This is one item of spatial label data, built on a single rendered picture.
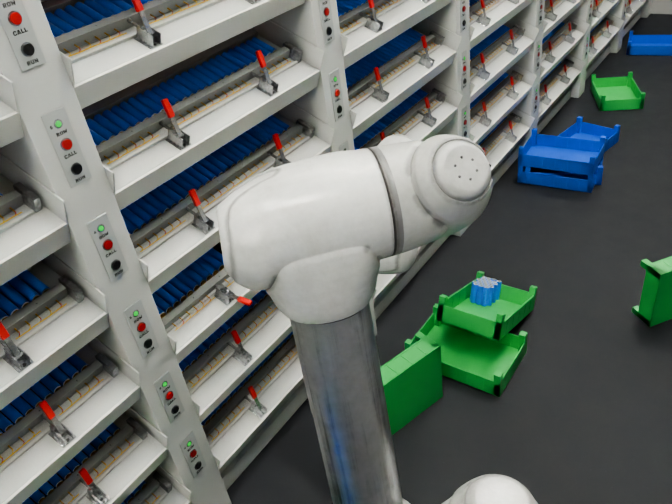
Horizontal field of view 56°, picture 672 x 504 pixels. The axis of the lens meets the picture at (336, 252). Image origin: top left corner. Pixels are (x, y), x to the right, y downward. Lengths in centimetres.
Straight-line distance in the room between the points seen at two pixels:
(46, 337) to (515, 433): 118
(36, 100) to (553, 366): 150
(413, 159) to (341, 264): 14
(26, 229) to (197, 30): 46
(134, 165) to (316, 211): 59
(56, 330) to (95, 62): 45
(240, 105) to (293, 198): 70
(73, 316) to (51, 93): 39
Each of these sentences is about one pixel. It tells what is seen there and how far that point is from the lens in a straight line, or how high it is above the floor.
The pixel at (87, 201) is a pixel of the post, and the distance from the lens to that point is 112.
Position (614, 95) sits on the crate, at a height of 0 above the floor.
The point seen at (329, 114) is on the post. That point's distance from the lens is 156.
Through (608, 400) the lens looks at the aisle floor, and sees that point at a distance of 190.
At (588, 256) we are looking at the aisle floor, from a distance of 239.
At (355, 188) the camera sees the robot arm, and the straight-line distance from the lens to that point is 68.
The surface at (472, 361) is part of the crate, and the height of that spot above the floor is 0.
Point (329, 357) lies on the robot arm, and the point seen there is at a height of 86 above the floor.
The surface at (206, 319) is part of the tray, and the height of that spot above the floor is 53.
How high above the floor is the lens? 139
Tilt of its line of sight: 35 degrees down
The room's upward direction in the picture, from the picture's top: 9 degrees counter-clockwise
